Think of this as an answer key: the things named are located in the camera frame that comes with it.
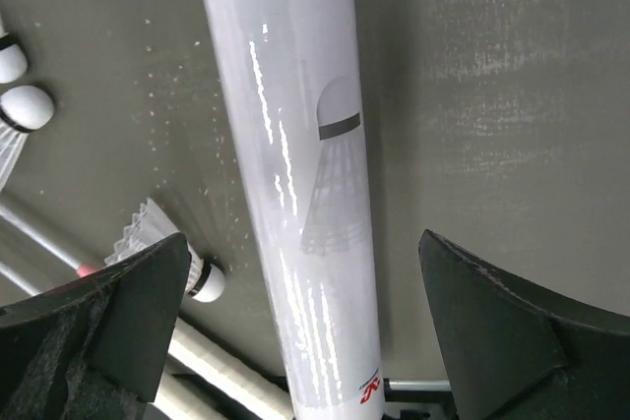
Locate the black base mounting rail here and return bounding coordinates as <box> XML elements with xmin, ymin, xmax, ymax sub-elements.
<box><xmin>382</xmin><ymin>378</ymin><xmax>459</xmax><ymax>420</ymax></box>

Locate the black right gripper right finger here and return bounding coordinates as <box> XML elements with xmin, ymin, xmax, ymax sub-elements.
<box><xmin>418</xmin><ymin>230</ymin><xmax>629</xmax><ymax>419</ymax></box>

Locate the white feather shuttlecock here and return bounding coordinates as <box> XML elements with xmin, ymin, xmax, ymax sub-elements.
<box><xmin>1</xmin><ymin>85</ymin><xmax>55</xmax><ymax>189</ymax></box>
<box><xmin>0</xmin><ymin>24</ymin><xmax>29</xmax><ymax>84</ymax></box>
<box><xmin>104</xmin><ymin>198</ymin><xmax>226</xmax><ymax>303</ymax></box>

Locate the white shuttlecock tube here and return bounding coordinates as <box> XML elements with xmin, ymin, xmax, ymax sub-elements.
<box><xmin>204</xmin><ymin>0</ymin><xmax>385</xmax><ymax>419</ymax></box>

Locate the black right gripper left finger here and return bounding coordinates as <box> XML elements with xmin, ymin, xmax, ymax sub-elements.
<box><xmin>1</xmin><ymin>257</ymin><xmax>187</xmax><ymax>419</ymax></box>

